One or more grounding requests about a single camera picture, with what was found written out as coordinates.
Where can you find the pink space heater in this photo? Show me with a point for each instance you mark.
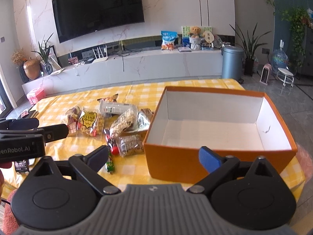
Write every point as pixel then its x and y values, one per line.
pixel 266 71

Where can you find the brown cake packet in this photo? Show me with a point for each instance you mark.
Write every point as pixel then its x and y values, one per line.
pixel 130 145

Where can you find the pink tissue box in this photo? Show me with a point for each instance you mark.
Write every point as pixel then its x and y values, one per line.
pixel 35 95

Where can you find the red cap snack bottle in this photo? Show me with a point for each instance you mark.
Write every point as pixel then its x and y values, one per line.
pixel 111 143

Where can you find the copper round vase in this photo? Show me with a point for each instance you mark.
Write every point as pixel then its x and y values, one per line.
pixel 32 68

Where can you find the hanging green ivy plant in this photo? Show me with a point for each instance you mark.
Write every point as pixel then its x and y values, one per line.
pixel 299 20

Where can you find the person left hand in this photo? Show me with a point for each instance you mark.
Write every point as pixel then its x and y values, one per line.
pixel 6 188

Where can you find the small plant in glass vase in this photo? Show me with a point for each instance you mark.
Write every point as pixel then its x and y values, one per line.
pixel 44 51

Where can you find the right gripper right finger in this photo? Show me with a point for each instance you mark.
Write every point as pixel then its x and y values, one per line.
pixel 220 169

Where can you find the brown teddy bear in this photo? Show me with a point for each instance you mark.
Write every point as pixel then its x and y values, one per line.
pixel 195 38

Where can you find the orange chips bag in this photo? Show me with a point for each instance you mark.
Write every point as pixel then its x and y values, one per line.
pixel 109 99

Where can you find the black wall television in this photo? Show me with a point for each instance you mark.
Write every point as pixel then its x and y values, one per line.
pixel 75 18

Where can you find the dried fruit bag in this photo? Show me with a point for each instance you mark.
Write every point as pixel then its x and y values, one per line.
pixel 70 118

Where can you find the clear peanut brittle packet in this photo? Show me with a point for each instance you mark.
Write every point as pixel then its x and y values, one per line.
pixel 123 122

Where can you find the seaweed roll packet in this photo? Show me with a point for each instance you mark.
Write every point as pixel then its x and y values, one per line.
pixel 144 118

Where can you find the white round stool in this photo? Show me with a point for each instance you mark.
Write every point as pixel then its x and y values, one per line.
pixel 285 76

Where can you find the white silver snack packet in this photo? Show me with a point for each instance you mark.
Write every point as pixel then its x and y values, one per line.
pixel 108 109

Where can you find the white wifi router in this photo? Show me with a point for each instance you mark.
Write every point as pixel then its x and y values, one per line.
pixel 100 54

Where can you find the orange cardboard box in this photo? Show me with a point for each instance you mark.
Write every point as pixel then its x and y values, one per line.
pixel 244 124

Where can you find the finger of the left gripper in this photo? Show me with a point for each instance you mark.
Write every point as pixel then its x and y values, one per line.
pixel 19 124
pixel 54 132

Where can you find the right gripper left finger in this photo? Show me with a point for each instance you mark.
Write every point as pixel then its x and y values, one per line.
pixel 87 167

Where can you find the yellow label cracker bag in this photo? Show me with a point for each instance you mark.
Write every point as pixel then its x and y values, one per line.
pixel 90 122

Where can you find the white marble tv console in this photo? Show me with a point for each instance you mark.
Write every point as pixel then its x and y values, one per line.
pixel 142 66

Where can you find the blue water jug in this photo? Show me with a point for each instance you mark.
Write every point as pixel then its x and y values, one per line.
pixel 279 59

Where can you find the potted plant by trash can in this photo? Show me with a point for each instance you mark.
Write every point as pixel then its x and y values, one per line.
pixel 249 42

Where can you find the blue snack bag on console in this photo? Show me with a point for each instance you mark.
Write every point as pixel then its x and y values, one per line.
pixel 168 39

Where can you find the smartphone on stand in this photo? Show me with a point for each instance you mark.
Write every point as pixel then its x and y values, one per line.
pixel 21 167

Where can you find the grey metal trash can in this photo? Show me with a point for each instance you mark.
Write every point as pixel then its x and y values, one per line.
pixel 232 62

